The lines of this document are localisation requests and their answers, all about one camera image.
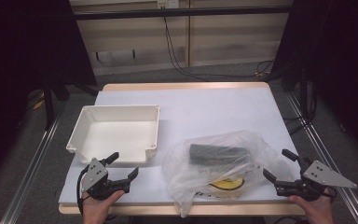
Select black wall cable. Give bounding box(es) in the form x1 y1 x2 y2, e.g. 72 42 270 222
162 16 276 82

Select black rectangular box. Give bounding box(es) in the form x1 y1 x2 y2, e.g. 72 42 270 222
188 143 252 168

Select black metal stand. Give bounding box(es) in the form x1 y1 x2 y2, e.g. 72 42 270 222
42 74 73 131

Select person's right hand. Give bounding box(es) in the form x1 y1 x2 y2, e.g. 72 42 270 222
288 188 336 224

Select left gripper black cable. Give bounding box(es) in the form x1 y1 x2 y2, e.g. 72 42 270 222
76 166 91 217

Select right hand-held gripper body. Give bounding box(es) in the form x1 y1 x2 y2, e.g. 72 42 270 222
274 157 358 203

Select clear plastic bag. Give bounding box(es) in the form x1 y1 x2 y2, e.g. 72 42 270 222
161 130 294 218

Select black floor cables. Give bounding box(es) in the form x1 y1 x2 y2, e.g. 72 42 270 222
283 83 320 136

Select white plastic bin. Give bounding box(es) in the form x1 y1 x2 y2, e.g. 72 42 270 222
65 104 161 165

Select white board mat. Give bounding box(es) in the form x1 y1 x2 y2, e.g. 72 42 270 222
58 87 308 206

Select person's left hand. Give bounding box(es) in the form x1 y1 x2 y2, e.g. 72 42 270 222
81 189 126 224

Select aluminium floor rail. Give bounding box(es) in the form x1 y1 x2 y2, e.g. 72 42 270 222
283 91 358 224
0 113 63 224

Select wooden table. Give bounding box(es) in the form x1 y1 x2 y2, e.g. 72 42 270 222
58 81 308 217

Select black horizontal bar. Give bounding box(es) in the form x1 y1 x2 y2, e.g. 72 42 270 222
74 5 293 21

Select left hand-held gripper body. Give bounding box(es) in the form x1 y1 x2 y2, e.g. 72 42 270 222
80 157 131 202

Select black curtain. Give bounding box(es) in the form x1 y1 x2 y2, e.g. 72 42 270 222
0 0 98 188
271 0 358 164

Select white wall socket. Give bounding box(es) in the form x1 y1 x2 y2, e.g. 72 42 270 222
157 0 181 10

